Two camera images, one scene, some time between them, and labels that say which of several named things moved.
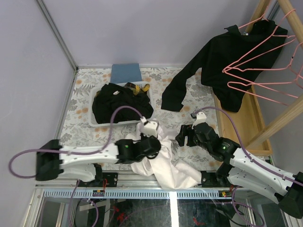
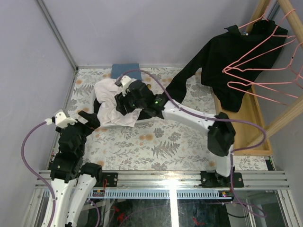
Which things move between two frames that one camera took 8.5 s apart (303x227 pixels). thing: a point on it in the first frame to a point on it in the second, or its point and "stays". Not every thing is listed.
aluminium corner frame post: [61, 39] stays
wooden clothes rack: [246, 122] stays
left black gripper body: [144, 137] to [79, 121]
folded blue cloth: [123, 73] stays
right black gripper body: [195, 141] to [129, 100]
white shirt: [170, 173] to [105, 90]
